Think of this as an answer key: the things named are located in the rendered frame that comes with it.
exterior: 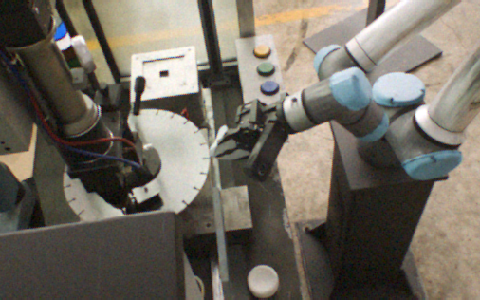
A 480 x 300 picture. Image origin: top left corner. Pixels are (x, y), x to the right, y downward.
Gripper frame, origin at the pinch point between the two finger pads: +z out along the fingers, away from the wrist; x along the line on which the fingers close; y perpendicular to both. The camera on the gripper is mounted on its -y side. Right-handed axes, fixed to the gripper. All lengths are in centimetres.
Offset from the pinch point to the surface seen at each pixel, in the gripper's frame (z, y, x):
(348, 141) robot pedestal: -12.5, 22.9, -37.5
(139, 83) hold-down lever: -4.0, -0.4, 24.7
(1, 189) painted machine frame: 5.5, -26.0, 36.4
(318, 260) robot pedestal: 33, 22, -96
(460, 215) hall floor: -13, 44, -128
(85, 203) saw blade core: 25.0, -10.0, 11.6
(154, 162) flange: 13.3, 0.3, 5.1
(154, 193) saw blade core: 12.9, -7.0, 3.6
